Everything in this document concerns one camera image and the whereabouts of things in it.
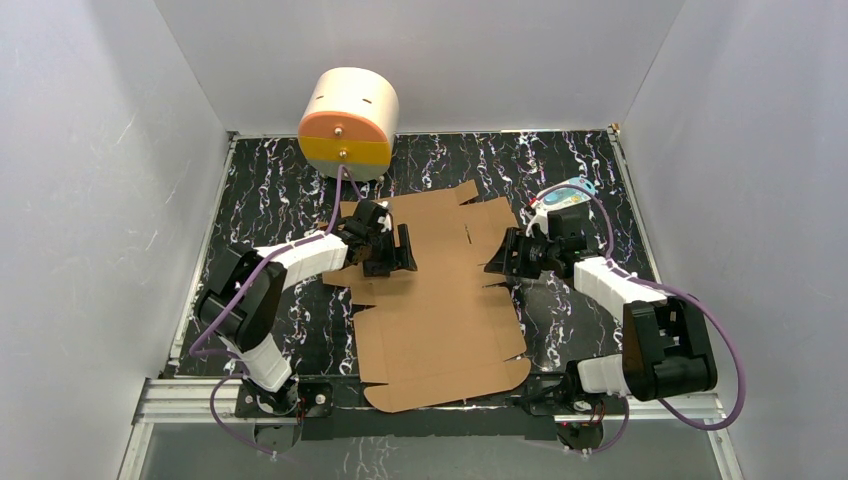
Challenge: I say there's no brown cardboard box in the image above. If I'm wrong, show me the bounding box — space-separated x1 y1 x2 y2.
322 181 532 413

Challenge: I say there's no aluminium front rail frame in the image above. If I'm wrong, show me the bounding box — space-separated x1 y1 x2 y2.
119 374 743 480

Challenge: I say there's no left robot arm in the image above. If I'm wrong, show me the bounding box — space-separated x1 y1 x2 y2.
190 200 417 416

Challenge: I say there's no round pastel drawer cabinet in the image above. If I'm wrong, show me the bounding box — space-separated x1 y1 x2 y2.
297 67 399 182

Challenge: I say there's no blue white packaged item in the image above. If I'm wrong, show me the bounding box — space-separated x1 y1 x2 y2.
531 177 596 212

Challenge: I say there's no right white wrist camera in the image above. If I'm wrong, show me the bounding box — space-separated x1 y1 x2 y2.
525 199 566 238

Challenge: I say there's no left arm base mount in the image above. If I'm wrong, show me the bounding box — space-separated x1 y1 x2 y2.
234 379 334 454

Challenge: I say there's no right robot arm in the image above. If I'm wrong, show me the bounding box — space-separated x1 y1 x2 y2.
484 209 718 414

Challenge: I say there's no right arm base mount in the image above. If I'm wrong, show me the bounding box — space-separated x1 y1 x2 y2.
513 371 631 458

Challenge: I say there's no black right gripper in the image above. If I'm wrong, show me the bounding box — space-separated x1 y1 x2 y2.
484 227 560 280

